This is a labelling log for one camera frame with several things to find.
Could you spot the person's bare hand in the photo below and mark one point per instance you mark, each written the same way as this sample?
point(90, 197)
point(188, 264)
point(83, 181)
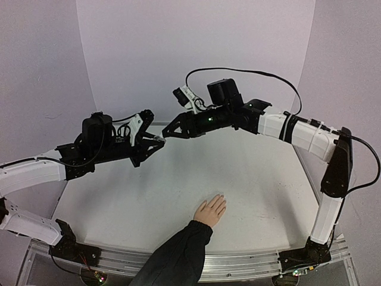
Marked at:
point(210, 212)

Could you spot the clear nail polish bottle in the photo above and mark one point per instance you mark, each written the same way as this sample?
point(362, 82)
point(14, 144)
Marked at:
point(159, 138)

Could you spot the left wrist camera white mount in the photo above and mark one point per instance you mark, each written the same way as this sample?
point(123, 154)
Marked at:
point(138, 126)

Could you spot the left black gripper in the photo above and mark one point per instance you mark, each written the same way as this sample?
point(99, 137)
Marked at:
point(141, 155)

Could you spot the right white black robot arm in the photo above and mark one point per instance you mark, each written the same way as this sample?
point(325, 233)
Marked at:
point(259, 117)

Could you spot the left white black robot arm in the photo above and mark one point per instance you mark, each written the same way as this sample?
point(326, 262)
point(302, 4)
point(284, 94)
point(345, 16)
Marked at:
point(56, 233)

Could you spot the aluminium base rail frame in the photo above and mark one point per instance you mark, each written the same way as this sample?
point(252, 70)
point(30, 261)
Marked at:
point(119, 267)

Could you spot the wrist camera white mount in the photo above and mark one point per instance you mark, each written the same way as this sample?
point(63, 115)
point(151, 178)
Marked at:
point(138, 126)
point(188, 100)

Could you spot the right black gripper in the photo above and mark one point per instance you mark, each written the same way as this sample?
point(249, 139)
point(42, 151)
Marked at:
point(185, 127)

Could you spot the black sleeved forearm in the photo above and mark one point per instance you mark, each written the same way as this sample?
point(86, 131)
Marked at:
point(179, 261)

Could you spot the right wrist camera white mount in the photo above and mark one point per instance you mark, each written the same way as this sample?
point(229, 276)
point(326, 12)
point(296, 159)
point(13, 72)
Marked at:
point(188, 100)

